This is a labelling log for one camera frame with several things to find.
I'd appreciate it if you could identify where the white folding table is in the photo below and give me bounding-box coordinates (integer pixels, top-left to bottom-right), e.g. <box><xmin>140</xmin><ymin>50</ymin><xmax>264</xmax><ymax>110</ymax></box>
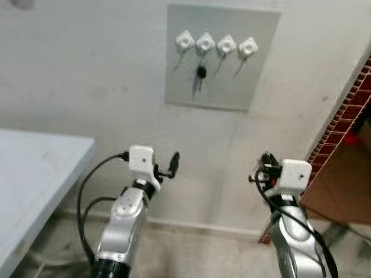
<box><xmin>0</xmin><ymin>129</ymin><xmax>96</xmax><ymax>277</ymax></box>

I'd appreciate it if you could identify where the white adhesive wall hook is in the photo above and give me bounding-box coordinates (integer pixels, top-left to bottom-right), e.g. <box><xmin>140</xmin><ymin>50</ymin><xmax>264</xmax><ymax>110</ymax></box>
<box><xmin>234</xmin><ymin>37</ymin><xmax>259</xmax><ymax>78</ymax></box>
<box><xmin>174</xmin><ymin>30</ymin><xmax>196</xmax><ymax>71</ymax></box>
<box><xmin>195</xmin><ymin>32</ymin><xmax>216</xmax><ymax>58</ymax></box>
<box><xmin>215</xmin><ymin>35</ymin><xmax>237</xmax><ymax>75</ymax></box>

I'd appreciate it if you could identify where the red brick pattern partition edge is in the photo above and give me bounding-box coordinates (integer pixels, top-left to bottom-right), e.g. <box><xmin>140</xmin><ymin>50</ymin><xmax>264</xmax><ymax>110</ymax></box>
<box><xmin>260</xmin><ymin>55</ymin><xmax>371</xmax><ymax>244</ymax></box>

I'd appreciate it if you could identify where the white skirting board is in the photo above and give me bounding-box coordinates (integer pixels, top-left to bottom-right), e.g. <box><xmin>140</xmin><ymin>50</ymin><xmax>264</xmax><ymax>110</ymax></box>
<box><xmin>52</xmin><ymin>211</ymin><xmax>267</xmax><ymax>239</ymax></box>

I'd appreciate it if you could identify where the black car key with ring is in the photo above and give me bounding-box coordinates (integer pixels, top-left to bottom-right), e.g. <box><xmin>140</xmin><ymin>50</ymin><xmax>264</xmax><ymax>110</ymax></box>
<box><xmin>194</xmin><ymin>57</ymin><xmax>208</xmax><ymax>93</ymax></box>

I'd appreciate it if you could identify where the brown partition panel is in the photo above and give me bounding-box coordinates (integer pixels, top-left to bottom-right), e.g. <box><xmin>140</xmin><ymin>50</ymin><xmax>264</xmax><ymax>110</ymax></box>
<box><xmin>300</xmin><ymin>125</ymin><xmax>371</xmax><ymax>225</ymax></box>

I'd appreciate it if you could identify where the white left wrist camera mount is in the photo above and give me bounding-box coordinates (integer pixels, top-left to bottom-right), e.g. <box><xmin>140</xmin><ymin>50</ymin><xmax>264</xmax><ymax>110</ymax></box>
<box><xmin>128</xmin><ymin>145</ymin><xmax>160</xmax><ymax>192</ymax></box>

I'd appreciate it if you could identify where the red round object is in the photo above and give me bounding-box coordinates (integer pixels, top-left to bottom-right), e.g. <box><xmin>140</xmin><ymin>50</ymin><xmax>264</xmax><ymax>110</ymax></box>
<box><xmin>342</xmin><ymin>132</ymin><xmax>359</xmax><ymax>145</ymax></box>

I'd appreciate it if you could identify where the grey wall board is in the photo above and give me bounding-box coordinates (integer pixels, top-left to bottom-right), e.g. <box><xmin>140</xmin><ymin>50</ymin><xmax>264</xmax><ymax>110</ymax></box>
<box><xmin>165</xmin><ymin>4</ymin><xmax>282</xmax><ymax>112</ymax></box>

